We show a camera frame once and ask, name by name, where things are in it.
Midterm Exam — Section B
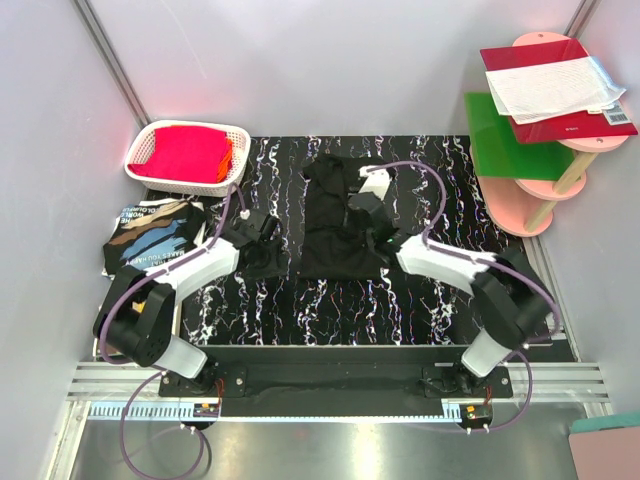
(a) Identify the white plastic laundry basket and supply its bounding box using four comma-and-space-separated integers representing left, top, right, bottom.
124, 120, 251, 197

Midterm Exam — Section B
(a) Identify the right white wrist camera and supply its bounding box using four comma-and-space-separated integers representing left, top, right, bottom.
358, 165, 392, 201

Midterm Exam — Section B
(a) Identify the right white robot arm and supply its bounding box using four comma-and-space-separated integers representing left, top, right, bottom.
348, 192, 557, 379

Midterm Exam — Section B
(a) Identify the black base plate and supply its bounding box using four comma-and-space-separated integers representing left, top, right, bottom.
159, 346, 513, 421

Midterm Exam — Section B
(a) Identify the pink round tiered shelf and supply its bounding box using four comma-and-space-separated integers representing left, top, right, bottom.
477, 31, 629, 238

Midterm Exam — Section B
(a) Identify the pink folded t shirt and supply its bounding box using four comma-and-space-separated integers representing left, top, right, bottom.
130, 126, 228, 184

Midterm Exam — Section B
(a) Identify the green plastic sheet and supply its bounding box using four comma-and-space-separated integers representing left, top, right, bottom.
464, 92, 574, 181

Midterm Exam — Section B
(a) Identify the orange folded t shirt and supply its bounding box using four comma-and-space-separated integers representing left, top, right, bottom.
216, 138, 233, 183

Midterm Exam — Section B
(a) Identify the black printed t shirt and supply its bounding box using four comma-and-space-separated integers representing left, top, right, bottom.
299, 153, 388, 281
102, 198, 206, 278

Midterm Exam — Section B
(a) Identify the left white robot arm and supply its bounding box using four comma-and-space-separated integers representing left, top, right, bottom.
93, 210, 286, 380

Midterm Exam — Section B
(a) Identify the red plastic sheet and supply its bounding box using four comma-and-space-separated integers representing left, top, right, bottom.
480, 33, 638, 144

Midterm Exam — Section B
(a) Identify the pink board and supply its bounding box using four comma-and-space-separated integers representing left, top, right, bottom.
569, 427, 639, 480

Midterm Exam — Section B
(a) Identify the white mesh bag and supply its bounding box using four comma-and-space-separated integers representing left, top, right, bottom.
486, 56, 626, 125

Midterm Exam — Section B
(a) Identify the aluminium rail frame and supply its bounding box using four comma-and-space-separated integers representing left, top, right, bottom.
48, 362, 612, 479

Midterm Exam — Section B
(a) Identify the folded black printed t shirt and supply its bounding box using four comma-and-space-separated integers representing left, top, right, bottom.
102, 198, 206, 278

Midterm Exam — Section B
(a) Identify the teal board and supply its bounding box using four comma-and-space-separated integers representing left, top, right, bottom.
570, 416, 639, 434

